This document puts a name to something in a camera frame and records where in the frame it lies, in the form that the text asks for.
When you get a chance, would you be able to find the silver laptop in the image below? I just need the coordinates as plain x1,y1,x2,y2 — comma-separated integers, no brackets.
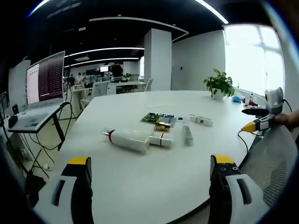
8,50,66,131

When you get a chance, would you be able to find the green skincare sachet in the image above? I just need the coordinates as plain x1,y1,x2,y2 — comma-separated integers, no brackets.
140,112,176,124

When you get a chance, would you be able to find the white skincare tube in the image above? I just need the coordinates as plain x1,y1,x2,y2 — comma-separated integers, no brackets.
127,130,174,148

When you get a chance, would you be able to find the small clear-capped skincare bottle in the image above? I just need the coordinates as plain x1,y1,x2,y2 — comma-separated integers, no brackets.
189,113,214,127
181,123,194,147

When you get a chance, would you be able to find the silver skincare sachet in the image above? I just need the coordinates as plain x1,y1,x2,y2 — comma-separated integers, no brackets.
161,117,177,128

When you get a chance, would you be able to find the white table cable cover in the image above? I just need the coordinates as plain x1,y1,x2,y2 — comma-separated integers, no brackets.
146,102,181,109

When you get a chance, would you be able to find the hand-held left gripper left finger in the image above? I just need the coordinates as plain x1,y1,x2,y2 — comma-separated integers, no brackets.
32,156,93,224

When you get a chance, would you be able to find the linear ceiling light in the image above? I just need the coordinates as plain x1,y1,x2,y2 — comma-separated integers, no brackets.
64,47,145,58
195,0,229,24

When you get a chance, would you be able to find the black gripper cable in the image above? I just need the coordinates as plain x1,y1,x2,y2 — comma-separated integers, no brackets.
237,97,294,152

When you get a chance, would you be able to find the white office chair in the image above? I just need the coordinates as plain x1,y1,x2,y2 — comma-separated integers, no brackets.
80,80,110,110
143,78,154,92

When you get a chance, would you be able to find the person's right hand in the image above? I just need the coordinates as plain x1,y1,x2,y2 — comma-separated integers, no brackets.
274,112,299,132

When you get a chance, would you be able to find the gold foil skincare sachet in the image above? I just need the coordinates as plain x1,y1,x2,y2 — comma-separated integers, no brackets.
154,123,171,133

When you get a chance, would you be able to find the grey mesh chair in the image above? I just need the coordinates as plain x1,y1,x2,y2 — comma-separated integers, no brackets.
238,126,299,209

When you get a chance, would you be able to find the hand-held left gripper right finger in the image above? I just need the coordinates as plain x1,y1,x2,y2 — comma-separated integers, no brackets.
208,154,271,224

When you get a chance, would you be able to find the large window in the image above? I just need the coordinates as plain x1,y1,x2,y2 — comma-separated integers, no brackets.
223,23,285,98

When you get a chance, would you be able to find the potted green plant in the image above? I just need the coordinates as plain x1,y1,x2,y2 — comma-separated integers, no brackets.
203,68,235,101

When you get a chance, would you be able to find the white red-collar skincare pump bottle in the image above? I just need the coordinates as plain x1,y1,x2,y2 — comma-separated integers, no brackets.
101,127,150,154

